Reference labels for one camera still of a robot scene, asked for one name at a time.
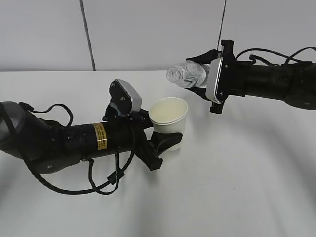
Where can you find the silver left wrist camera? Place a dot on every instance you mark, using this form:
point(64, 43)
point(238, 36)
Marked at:
point(124, 98)

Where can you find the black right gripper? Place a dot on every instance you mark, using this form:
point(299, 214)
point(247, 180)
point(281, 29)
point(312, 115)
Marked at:
point(234, 76)

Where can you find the clear green-label water bottle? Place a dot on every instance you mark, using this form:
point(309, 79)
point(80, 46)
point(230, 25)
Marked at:
point(188, 74)

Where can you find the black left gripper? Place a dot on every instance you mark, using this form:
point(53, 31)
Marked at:
point(127, 132)

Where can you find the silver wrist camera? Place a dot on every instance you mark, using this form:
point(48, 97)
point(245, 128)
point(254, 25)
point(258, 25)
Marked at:
point(124, 98)
point(216, 88)

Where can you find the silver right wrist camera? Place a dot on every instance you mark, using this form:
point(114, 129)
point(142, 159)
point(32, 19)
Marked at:
point(216, 88)

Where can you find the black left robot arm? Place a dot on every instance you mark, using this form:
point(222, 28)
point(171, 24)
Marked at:
point(52, 147)

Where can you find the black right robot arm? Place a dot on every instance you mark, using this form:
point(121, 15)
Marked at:
point(293, 82)

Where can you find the white paper cup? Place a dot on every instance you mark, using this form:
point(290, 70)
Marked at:
point(168, 115)

